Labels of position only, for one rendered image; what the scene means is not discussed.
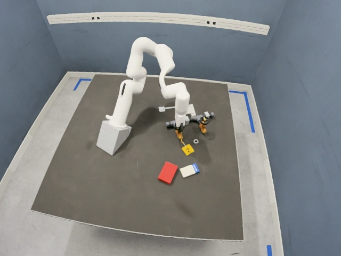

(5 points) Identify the yellow number tag with chain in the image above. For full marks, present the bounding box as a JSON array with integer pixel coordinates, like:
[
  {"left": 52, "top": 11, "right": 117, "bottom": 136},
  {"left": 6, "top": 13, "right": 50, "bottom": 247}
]
[{"left": 182, "top": 144, "right": 194, "bottom": 155}]

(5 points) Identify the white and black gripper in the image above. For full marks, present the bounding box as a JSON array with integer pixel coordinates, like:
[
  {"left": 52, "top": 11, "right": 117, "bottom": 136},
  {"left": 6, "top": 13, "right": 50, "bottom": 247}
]
[{"left": 175, "top": 112, "right": 186, "bottom": 133}]

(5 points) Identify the red flat block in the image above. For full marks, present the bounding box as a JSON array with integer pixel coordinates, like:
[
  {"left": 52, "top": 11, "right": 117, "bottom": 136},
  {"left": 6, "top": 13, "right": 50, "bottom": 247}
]
[{"left": 158, "top": 162, "right": 178, "bottom": 184}]

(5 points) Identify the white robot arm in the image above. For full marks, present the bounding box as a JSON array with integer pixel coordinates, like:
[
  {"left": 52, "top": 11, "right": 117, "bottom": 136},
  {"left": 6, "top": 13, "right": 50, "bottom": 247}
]
[{"left": 106, "top": 37, "right": 196, "bottom": 128}]

